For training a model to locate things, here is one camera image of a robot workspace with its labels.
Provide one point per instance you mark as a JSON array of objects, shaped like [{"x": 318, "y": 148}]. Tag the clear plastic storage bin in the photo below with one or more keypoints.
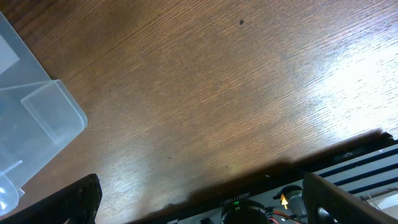
[{"x": 39, "y": 117}]

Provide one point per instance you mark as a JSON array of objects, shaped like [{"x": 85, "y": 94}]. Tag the robot base equipment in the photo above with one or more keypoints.
[{"x": 365, "y": 168}]

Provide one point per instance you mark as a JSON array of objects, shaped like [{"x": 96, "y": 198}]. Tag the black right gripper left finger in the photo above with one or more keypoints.
[{"x": 77, "y": 203}]

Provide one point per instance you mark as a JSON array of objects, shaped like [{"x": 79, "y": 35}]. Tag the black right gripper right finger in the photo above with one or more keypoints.
[{"x": 327, "y": 203}]

